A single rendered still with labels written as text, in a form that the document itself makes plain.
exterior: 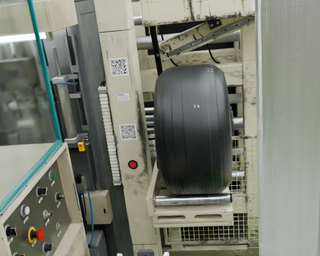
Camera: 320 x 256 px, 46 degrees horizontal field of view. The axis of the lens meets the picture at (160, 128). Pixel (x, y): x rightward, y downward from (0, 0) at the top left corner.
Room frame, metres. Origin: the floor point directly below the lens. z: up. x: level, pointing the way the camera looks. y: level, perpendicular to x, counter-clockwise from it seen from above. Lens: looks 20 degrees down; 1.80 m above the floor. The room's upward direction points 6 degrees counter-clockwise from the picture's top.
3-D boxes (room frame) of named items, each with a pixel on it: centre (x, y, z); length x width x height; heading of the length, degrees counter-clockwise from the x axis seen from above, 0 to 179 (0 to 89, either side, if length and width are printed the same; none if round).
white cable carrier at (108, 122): (1.62, 0.22, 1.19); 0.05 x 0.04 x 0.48; 172
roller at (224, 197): (1.48, -0.11, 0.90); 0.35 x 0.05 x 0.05; 82
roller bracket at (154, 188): (1.64, 0.05, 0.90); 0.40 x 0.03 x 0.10; 172
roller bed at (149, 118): (2.02, 0.04, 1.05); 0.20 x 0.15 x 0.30; 82
